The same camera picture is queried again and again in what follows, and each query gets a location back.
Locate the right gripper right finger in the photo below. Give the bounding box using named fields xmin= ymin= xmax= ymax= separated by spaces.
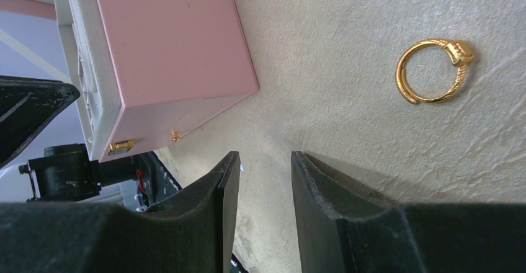
xmin=291 ymin=151 xmax=525 ymax=272

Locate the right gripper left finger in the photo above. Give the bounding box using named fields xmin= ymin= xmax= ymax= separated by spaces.
xmin=1 ymin=151 xmax=241 ymax=272

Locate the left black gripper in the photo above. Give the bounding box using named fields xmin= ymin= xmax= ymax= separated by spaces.
xmin=1 ymin=76 xmax=181 ymax=212

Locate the gold ring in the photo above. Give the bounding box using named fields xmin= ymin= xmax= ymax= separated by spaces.
xmin=395 ymin=38 xmax=475 ymax=105

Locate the pink jewelry box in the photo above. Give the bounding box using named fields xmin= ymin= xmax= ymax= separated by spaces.
xmin=51 ymin=0 xmax=261 ymax=163

